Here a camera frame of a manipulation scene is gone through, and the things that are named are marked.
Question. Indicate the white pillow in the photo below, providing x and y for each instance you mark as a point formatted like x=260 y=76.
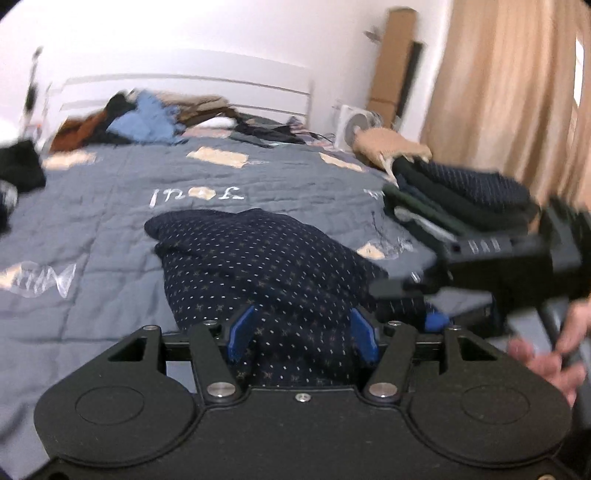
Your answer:
x=221 y=122

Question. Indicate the stack of folded clothes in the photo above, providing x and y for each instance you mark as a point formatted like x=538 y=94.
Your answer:
x=461 y=194

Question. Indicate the rust brown garment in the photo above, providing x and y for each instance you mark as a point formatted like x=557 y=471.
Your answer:
x=78 y=131

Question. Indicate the striped pillow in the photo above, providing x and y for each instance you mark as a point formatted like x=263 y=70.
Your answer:
x=298 y=125

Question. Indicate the beige curtain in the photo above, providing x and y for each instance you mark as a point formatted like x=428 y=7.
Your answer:
x=498 y=92

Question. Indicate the butterfly wall sticker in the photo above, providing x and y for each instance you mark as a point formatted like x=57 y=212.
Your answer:
x=372 y=34

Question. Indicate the white headboard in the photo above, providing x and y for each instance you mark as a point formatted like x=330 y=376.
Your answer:
x=231 y=97

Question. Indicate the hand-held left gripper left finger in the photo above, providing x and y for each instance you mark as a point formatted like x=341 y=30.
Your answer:
x=242 y=332

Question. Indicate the black knit sweater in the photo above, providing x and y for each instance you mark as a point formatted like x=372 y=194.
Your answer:
x=21 y=166

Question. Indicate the khaki garment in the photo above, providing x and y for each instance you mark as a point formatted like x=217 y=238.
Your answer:
x=203 y=105

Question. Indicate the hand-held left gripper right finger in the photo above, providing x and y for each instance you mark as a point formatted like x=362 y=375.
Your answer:
x=364 y=332

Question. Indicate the white box fan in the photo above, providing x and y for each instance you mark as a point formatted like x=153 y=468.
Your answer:
x=355 y=127

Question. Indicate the blue denim shirt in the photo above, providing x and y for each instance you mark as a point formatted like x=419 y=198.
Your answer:
x=143 y=122

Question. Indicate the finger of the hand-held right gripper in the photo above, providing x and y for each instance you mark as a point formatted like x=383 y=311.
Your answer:
x=436 y=321
x=397 y=288

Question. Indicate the navy dotted orange-lined top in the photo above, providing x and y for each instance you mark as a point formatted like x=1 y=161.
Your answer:
x=277 y=267

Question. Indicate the dark grey pants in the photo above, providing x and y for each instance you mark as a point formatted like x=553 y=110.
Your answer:
x=268 y=134

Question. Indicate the person's right hand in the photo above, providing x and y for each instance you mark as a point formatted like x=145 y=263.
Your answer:
x=554 y=374

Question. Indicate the grey-blue printed quilt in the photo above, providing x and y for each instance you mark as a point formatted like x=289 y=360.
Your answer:
x=115 y=207

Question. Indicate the black hairbrush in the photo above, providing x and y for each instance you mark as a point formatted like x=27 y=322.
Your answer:
x=31 y=99

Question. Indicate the black crumpled garment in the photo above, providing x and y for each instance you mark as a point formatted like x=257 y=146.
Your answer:
x=117 y=106

